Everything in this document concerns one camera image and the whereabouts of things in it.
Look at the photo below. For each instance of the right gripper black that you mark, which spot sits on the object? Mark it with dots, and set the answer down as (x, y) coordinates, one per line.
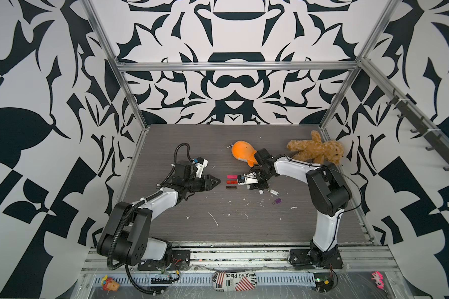
(261, 185)

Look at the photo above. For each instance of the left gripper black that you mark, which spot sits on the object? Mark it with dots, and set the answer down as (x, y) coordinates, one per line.
(206, 183)

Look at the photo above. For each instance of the white usb drive long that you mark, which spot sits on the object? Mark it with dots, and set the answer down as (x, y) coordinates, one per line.
(272, 191)

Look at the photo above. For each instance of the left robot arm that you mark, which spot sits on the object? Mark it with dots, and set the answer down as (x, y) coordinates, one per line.
(126, 241)

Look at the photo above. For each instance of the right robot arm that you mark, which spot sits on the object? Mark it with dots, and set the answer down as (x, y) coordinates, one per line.
(327, 187)

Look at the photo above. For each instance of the orange plush whale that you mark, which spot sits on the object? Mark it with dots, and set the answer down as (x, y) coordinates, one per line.
(243, 151)

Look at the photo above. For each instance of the brown teddy bear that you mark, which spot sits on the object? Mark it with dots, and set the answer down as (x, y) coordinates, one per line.
(316, 150)

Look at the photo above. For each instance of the small electronics board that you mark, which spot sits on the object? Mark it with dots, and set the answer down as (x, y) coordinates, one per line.
(325, 282)

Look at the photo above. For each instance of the red yellow toy figure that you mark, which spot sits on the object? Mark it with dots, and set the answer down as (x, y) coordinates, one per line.
(109, 284)

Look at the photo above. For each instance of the pink toy figure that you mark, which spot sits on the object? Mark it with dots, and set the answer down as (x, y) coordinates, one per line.
(378, 278)

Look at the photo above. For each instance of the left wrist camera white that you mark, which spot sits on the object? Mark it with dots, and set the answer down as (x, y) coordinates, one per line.
(200, 164)

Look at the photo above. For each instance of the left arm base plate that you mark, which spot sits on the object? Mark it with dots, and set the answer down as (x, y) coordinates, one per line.
(172, 260)

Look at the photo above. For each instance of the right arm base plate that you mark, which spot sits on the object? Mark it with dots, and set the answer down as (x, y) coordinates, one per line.
(315, 259)

